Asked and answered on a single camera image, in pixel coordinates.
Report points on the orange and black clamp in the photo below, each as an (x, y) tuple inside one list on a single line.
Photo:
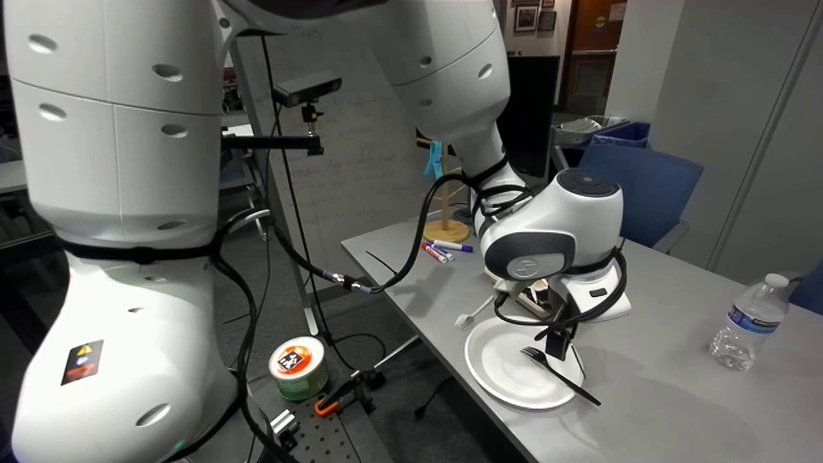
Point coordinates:
[(338, 397)]

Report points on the framed wall picture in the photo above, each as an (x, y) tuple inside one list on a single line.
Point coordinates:
[(524, 19), (545, 22)]

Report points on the wooden mug tree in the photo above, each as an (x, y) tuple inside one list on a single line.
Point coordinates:
[(446, 230)]

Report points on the small silver metal block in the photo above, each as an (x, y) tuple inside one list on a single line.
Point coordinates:
[(284, 422)]

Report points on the blue bin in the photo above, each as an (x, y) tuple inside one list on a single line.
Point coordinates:
[(620, 131)]

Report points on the blue office chair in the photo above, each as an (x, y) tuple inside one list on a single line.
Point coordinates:
[(652, 194), (811, 287)]

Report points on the clear plastic water bottle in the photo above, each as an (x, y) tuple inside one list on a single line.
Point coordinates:
[(746, 330)]

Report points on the black camera on stand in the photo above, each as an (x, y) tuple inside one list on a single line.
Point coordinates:
[(307, 87)]

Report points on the blue capped marker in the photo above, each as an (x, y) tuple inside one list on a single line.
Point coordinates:
[(454, 247)]

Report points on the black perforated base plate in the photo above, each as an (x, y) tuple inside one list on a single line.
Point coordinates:
[(334, 438)]

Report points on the blue item on mug tree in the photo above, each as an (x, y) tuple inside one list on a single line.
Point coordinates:
[(434, 161)]

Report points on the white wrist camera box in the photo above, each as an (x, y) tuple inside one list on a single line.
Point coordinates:
[(605, 306)]

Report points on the white foam plate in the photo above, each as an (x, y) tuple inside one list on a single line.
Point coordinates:
[(505, 373)]

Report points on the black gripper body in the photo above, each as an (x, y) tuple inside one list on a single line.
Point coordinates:
[(559, 315)]

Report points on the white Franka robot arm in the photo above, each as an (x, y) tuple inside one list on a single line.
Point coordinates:
[(112, 128)]

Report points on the brown wooden door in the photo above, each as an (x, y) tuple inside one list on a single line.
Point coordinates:
[(596, 24)]

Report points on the black plastic fork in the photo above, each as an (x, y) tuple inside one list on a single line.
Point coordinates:
[(560, 375)]

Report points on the red marker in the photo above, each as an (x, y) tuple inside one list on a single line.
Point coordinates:
[(432, 252)]

